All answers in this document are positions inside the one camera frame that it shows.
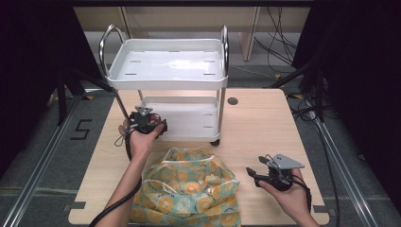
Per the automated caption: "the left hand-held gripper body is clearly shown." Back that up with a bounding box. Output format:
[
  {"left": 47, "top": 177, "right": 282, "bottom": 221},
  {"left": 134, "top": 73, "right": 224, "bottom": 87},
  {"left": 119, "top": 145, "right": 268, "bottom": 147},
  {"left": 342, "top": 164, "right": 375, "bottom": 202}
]
[{"left": 128, "top": 106, "right": 158, "bottom": 136}]

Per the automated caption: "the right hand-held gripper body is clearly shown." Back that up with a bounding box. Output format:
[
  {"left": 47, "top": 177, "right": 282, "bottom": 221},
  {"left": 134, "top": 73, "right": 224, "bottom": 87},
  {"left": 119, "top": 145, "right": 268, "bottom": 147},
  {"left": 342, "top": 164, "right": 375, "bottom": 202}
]
[{"left": 264, "top": 153, "right": 305, "bottom": 192}]

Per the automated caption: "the white two-tier cart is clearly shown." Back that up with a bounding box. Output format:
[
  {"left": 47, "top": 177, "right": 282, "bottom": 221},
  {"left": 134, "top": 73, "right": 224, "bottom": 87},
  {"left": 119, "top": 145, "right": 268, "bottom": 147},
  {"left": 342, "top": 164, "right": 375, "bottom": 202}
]
[{"left": 98, "top": 24, "right": 230, "bottom": 148}]

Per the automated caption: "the green orange floral bag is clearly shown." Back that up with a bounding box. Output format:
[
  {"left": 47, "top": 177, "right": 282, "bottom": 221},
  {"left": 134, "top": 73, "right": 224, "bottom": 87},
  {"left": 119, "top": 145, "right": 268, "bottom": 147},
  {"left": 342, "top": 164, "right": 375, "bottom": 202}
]
[{"left": 130, "top": 147, "right": 242, "bottom": 227}]

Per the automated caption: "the person's left hand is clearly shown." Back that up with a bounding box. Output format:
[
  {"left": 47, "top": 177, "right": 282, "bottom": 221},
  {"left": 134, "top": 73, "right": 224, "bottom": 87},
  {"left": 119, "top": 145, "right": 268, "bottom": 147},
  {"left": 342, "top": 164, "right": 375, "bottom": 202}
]
[{"left": 118, "top": 118, "right": 166, "bottom": 163}]

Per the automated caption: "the person's right hand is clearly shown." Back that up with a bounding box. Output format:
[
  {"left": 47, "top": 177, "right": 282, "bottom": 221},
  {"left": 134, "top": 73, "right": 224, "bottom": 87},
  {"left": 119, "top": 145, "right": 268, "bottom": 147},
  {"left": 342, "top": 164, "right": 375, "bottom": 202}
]
[{"left": 258, "top": 167, "right": 312, "bottom": 219}]

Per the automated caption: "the black metal stand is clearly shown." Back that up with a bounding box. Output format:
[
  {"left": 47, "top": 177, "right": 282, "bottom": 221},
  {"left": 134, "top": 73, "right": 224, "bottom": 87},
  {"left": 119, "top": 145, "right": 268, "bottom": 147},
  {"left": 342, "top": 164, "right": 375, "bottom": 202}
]
[
  {"left": 264, "top": 60, "right": 326, "bottom": 123},
  {"left": 56, "top": 66, "right": 113, "bottom": 127}
]

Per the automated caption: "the dark curtain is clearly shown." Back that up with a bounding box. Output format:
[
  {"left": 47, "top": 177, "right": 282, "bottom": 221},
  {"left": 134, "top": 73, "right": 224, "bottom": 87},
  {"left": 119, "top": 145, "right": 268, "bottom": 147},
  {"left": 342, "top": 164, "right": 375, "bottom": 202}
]
[
  {"left": 292, "top": 0, "right": 401, "bottom": 217},
  {"left": 0, "top": 0, "right": 106, "bottom": 179}
]

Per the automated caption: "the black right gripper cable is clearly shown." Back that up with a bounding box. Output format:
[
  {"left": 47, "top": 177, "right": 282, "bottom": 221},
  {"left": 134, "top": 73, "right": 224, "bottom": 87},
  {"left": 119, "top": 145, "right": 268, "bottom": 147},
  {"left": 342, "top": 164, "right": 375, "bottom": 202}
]
[{"left": 290, "top": 174, "right": 313, "bottom": 213}]

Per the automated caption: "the aluminium floor rail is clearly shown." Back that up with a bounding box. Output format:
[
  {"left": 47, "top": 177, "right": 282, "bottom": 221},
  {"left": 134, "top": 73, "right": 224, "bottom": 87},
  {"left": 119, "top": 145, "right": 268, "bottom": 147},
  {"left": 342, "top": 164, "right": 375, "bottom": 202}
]
[
  {"left": 310, "top": 108, "right": 381, "bottom": 227},
  {"left": 0, "top": 91, "right": 84, "bottom": 227}
]

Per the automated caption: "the light wooden furniture frame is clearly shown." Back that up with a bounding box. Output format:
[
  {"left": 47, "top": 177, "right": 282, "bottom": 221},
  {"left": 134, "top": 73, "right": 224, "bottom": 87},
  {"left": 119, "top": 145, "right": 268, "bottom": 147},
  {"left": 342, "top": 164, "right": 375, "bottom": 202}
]
[{"left": 72, "top": 7, "right": 311, "bottom": 62}]

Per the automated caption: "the bundle of black cables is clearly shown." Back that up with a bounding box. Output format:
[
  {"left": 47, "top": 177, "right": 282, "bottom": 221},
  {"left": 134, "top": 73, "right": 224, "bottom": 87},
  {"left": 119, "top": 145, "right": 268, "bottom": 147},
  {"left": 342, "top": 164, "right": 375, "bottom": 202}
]
[{"left": 253, "top": 7, "right": 300, "bottom": 66}]

